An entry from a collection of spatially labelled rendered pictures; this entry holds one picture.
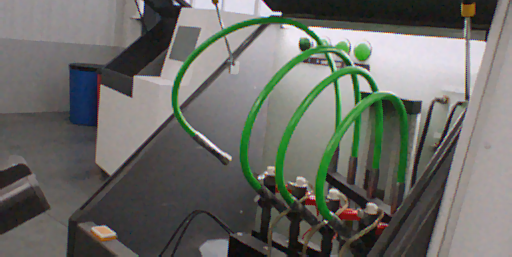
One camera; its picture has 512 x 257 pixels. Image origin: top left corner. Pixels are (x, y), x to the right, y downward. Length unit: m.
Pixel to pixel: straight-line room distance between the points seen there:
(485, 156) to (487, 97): 0.09
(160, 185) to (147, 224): 0.10
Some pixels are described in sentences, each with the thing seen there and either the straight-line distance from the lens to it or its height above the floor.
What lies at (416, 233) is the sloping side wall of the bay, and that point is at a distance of 0.81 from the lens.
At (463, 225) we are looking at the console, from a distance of 0.83.
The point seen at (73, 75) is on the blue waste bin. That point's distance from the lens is 7.10.
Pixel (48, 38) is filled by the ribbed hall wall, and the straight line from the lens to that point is 7.91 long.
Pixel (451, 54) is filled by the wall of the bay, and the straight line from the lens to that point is 1.13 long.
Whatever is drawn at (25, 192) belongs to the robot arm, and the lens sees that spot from 0.60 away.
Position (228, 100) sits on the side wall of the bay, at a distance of 1.34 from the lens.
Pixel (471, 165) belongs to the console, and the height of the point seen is 1.23.
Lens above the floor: 1.38
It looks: 8 degrees down
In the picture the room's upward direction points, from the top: 6 degrees clockwise
